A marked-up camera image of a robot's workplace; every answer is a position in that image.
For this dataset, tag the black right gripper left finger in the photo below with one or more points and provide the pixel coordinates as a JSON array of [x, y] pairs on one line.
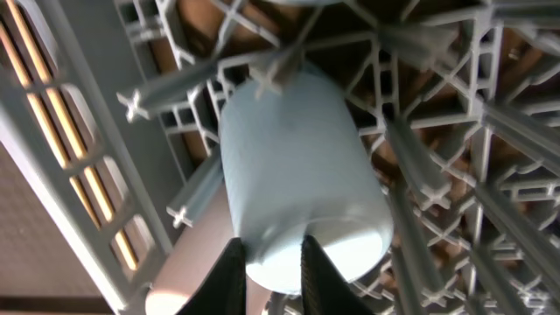
[[224, 290]]

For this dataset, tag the light blue cup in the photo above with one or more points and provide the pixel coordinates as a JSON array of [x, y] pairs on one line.
[[294, 166]]

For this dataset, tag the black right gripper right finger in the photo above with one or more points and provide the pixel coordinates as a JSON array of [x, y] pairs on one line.
[[324, 291]]

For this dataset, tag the pink cup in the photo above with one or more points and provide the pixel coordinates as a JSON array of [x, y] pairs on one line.
[[194, 255]]

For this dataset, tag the grey dishwasher rack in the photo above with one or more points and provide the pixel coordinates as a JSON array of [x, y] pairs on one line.
[[455, 102]]

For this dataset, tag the brown plastic serving tray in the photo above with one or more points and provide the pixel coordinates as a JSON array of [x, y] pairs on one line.
[[40, 274]]

